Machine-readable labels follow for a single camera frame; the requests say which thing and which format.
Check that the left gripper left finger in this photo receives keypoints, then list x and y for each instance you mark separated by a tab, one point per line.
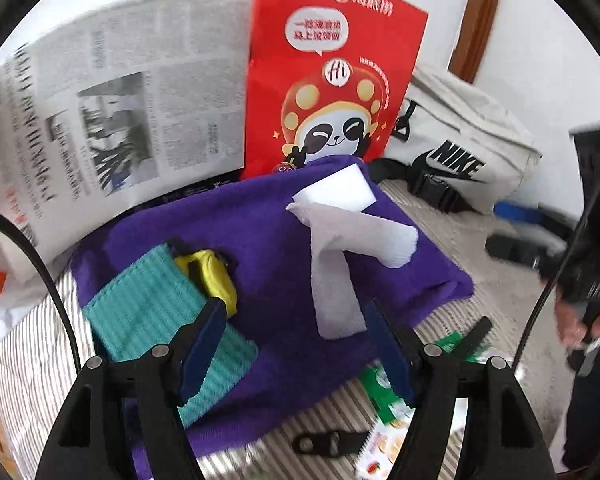
88	439

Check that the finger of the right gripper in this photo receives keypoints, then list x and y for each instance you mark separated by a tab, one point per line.
548	219
522	252

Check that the green sachet packet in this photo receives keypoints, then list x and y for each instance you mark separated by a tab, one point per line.
388	405

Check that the fruit print wipe packet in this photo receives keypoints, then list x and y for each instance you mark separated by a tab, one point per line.
382	447

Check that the teal striped cloth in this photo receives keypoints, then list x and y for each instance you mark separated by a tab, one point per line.
145	305

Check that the white sponge block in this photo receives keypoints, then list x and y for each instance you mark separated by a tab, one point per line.
345	189

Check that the yellow mesh pouch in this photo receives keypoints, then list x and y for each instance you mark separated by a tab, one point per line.
208	271

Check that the white Nike waist bag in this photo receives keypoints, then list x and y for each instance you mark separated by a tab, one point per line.
456	147

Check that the white Miniso plastic bag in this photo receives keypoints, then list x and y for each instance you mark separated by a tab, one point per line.
0	294

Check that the purple towel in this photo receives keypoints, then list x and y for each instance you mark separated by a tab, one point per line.
250	222

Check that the red panda paper bag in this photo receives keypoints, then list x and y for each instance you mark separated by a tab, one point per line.
325	78

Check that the folded newspaper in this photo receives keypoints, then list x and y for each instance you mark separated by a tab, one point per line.
118	107

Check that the brown wooden door frame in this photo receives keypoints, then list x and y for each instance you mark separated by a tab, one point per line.
474	35

